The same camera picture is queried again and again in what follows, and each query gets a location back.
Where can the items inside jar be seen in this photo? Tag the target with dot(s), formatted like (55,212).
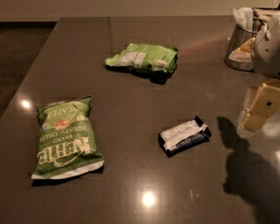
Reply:
(245,16)

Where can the blueberry rxbar wrapper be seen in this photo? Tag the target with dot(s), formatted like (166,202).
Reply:
(184,136)

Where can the light green snack bag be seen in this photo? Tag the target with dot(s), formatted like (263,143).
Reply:
(145,58)

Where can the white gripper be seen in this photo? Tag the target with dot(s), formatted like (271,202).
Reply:
(272,58)

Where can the green kettle chip bag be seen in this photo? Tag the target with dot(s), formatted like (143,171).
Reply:
(66,144)

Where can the clear glass jar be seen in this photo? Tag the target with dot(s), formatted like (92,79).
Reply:
(238,55)

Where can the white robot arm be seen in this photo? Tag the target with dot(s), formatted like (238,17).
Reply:
(263,101)

